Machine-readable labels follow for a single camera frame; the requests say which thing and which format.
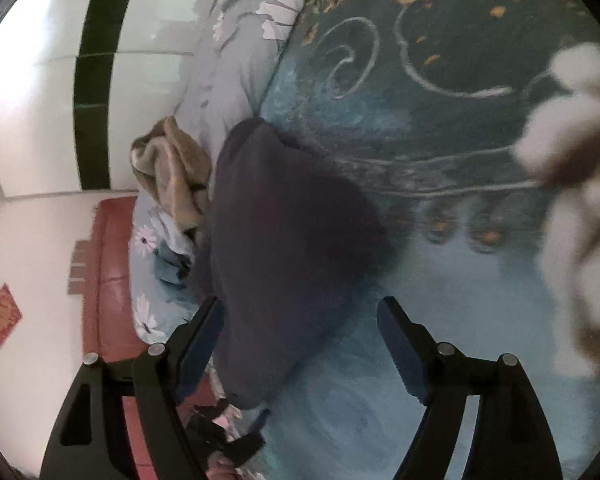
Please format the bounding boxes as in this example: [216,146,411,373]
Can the black and white jacket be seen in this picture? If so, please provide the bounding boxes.
[187,117,396,408]

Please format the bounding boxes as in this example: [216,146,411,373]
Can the grey daisy print quilt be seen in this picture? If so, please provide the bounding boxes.
[127,0,326,346]

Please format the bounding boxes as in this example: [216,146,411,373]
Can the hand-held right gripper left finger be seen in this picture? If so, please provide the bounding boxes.
[40,296,226,480]

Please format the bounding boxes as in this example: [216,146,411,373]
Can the cream brown fleece garment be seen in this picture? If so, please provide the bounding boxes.
[515,42,600,378]

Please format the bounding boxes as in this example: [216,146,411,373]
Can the white wardrobe with black stripe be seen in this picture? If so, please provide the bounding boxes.
[0,0,241,201]

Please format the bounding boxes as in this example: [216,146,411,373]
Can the blue floral blanket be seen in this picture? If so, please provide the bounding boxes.
[215,0,600,480]

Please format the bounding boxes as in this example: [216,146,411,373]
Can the red diamond wall decoration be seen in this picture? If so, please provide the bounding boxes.
[0,282,23,348]

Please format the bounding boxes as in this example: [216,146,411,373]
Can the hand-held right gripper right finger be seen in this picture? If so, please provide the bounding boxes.
[376,296,566,480]

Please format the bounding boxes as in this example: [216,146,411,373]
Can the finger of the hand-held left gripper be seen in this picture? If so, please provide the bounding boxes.
[225,407,272,466]

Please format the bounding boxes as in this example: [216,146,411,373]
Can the light blue shirt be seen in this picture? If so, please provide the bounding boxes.
[152,240,196,288]

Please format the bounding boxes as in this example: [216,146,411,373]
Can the tan plaid garment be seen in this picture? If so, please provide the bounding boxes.
[130,115,213,236]

